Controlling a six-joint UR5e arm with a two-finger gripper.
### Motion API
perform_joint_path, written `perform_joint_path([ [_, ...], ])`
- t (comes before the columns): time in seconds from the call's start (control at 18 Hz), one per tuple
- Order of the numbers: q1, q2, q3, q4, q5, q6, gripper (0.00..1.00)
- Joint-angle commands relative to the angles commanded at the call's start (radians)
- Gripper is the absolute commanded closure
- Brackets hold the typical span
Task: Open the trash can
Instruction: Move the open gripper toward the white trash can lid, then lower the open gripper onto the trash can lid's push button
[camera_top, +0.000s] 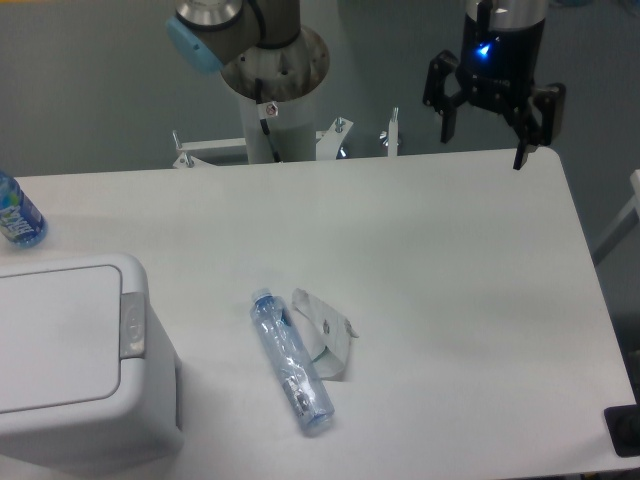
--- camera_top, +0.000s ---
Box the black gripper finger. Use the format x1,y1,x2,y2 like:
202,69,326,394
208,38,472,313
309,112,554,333
502,83,566,170
422,50,469,143

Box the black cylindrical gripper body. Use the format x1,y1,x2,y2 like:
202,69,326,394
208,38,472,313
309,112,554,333
457,1,548,111

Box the white push-lid trash can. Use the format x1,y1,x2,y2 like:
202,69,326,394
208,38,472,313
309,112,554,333
1,254,184,477

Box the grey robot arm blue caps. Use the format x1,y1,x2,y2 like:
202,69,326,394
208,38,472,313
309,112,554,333
166,1,566,168

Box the black clamp at table edge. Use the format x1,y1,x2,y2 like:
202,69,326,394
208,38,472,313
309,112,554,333
604,404,639,458

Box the empty clear plastic bottle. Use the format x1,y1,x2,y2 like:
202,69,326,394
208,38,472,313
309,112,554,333
250,289,335,437

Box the blue labelled water bottle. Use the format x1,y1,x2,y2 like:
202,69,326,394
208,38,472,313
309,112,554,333
1,171,48,248

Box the white metal base frame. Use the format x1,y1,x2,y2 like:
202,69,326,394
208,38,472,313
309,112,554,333
171,106,404,170

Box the white frame at right edge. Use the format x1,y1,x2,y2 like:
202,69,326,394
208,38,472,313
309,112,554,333
591,169,639,265

